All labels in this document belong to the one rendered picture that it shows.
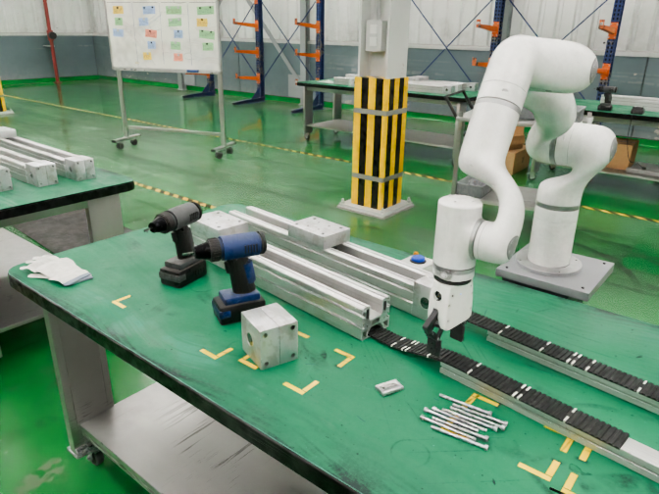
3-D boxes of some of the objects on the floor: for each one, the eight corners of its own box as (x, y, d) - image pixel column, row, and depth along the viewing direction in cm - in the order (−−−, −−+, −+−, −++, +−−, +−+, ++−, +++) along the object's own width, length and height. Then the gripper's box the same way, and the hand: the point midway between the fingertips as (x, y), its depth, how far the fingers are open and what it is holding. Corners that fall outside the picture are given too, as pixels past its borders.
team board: (111, 150, 690) (88, -24, 618) (136, 142, 734) (118, -20, 662) (218, 160, 645) (206, -25, 573) (237, 152, 689) (229, -22, 617)
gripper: (461, 255, 120) (453, 325, 126) (411, 277, 108) (405, 355, 115) (491, 265, 115) (481, 338, 121) (443, 290, 103) (435, 370, 110)
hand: (445, 341), depth 118 cm, fingers open, 8 cm apart
